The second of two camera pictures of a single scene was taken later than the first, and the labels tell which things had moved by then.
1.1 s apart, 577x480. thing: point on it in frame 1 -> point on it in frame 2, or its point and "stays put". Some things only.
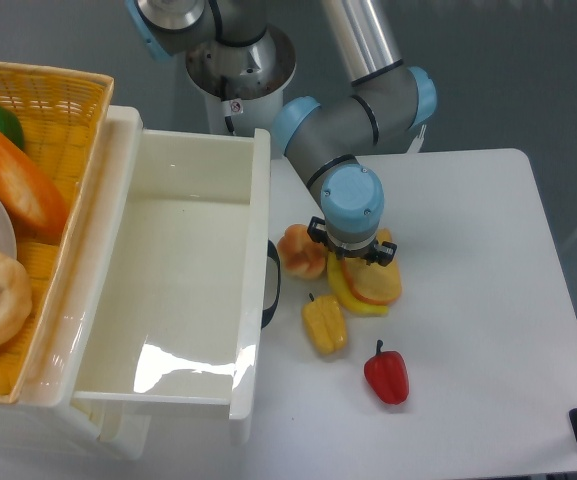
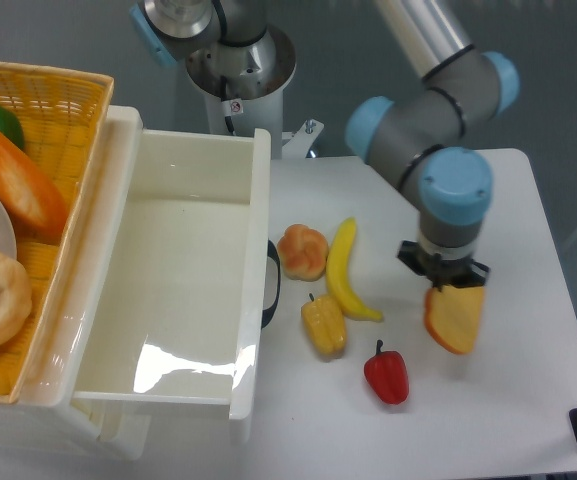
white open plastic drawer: x=166 y=301 stays put
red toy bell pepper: x=387 y=373 stays put
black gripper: x=383 y=253 -> x=442 y=273
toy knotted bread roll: x=301 y=254 stays put
